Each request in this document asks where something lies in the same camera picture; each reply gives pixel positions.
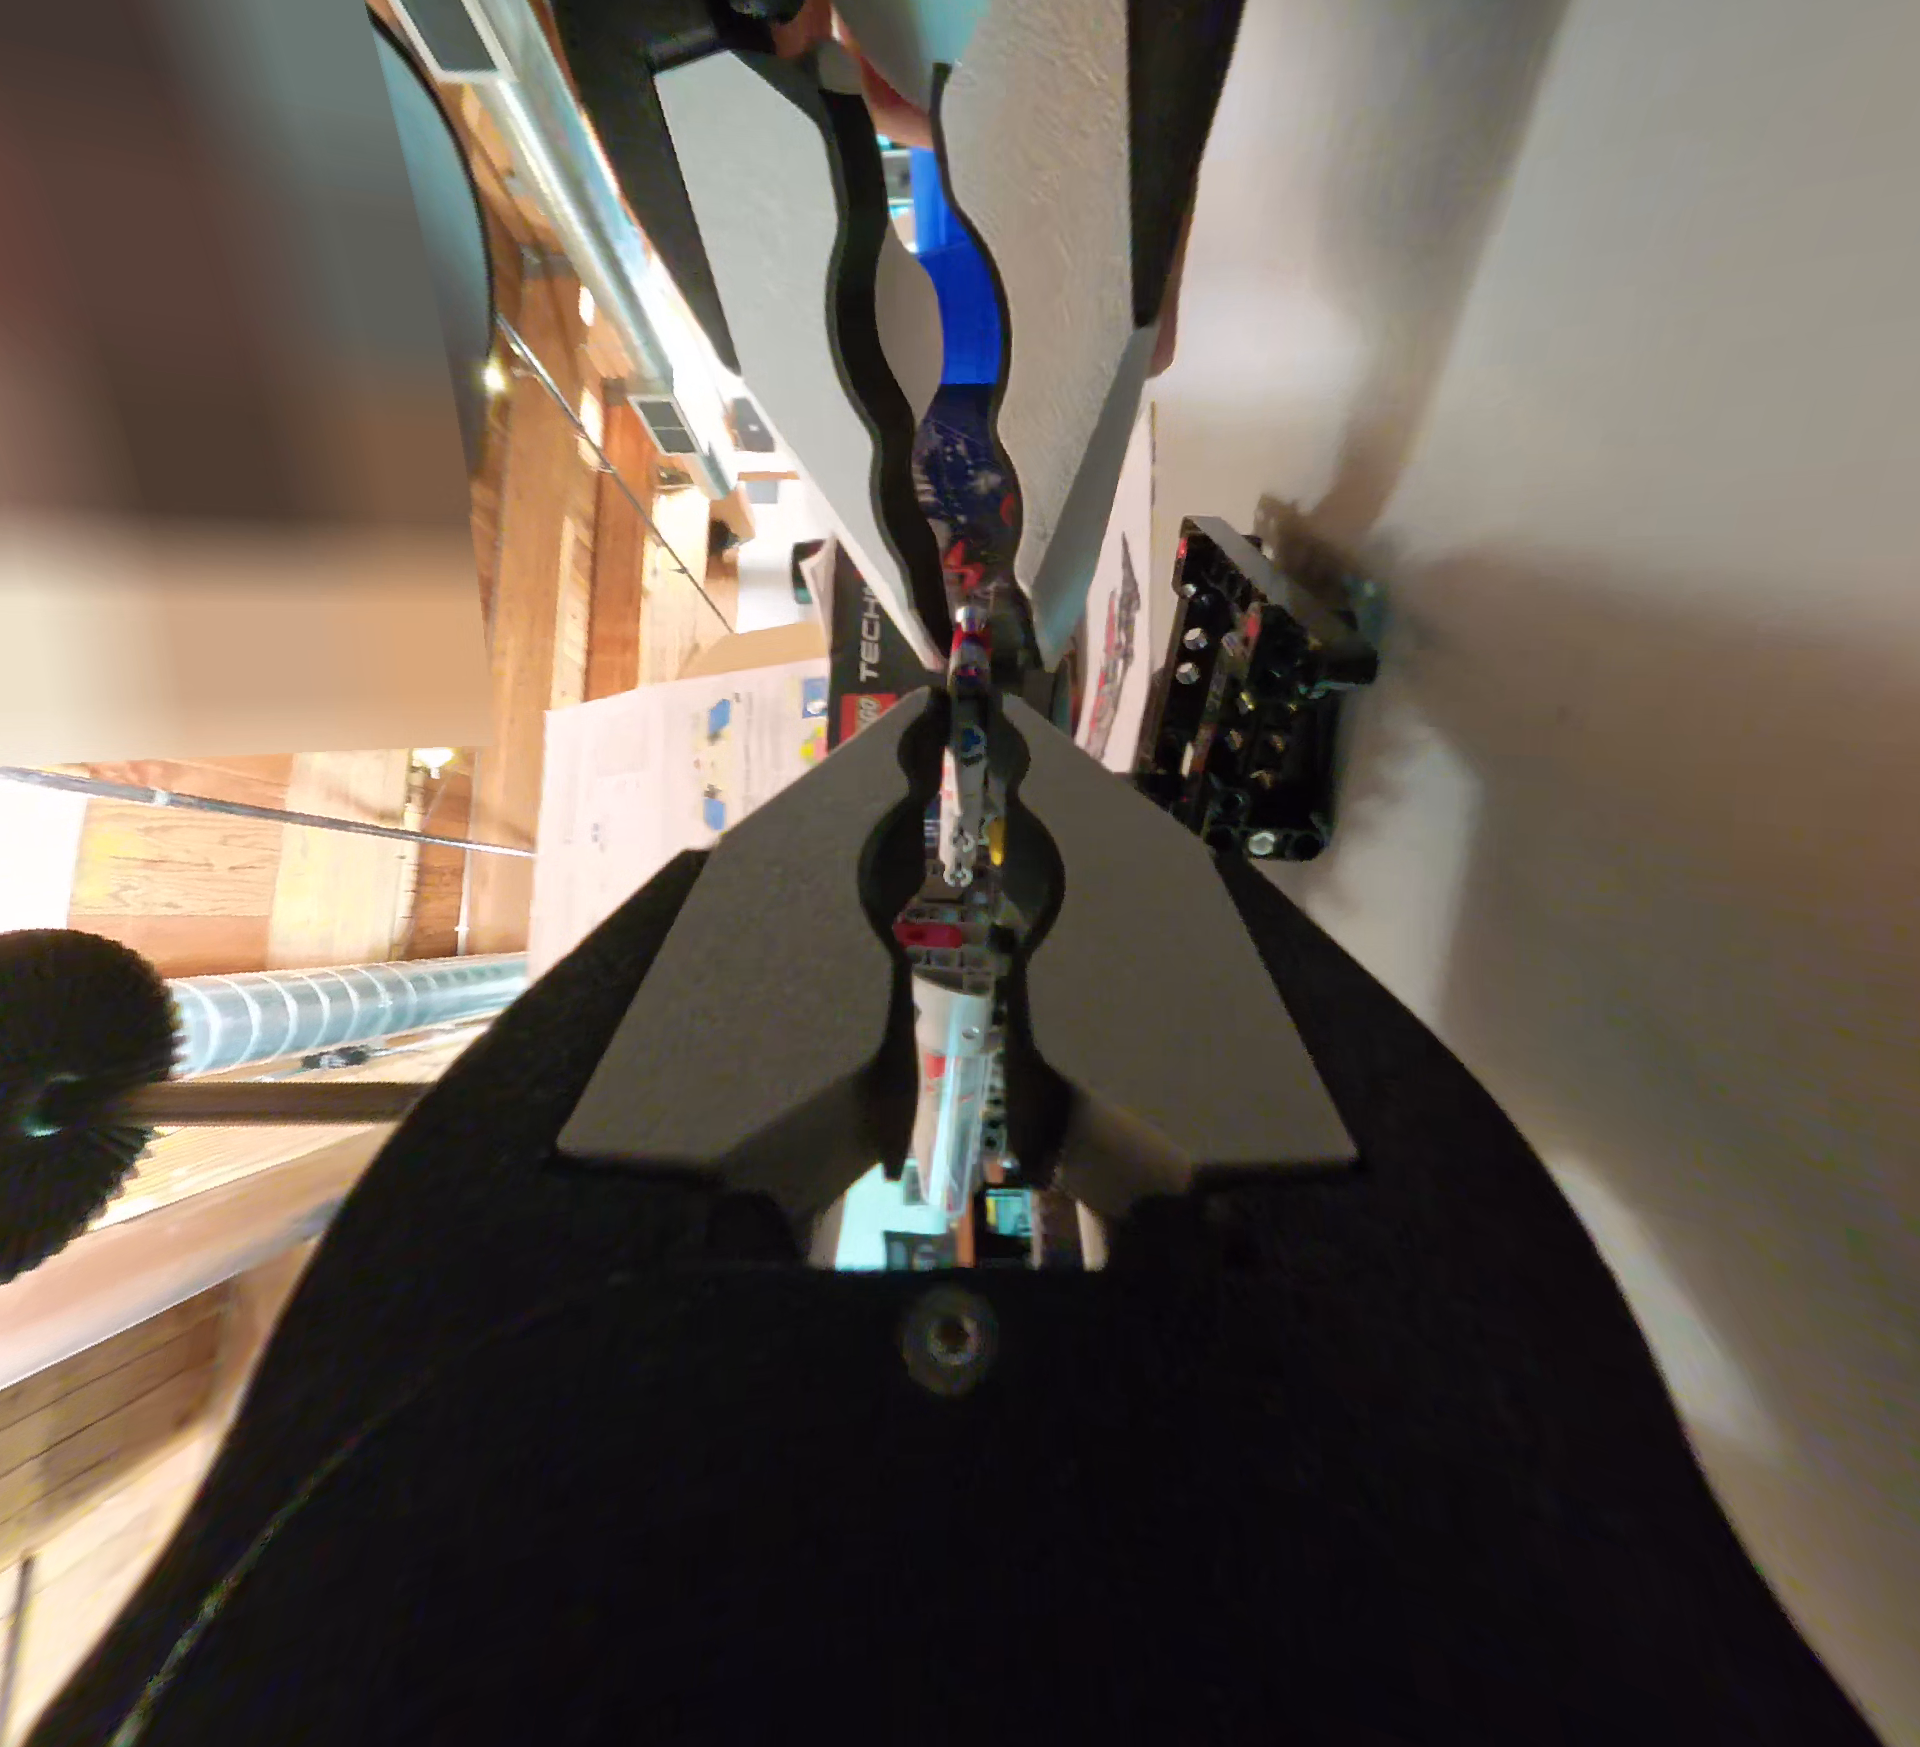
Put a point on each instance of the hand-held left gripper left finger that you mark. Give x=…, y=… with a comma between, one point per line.
x=735, y=1012

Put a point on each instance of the silver air duct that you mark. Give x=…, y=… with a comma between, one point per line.
x=344, y=1012
x=570, y=201

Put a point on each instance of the toy brick vehicle model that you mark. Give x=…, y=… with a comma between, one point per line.
x=1244, y=712

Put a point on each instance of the blue bin with printed tag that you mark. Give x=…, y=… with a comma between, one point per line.
x=960, y=307

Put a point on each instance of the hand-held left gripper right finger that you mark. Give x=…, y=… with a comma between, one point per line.
x=1185, y=1012

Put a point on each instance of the grey desk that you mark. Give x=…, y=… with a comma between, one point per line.
x=1650, y=577

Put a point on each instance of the dark toy box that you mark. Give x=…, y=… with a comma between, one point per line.
x=869, y=644

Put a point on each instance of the white printed cardboard box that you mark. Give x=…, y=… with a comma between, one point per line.
x=644, y=787

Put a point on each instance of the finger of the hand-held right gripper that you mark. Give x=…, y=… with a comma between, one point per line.
x=766, y=248
x=1065, y=171

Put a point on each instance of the open instruction booklet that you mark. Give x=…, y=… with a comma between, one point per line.
x=1118, y=636

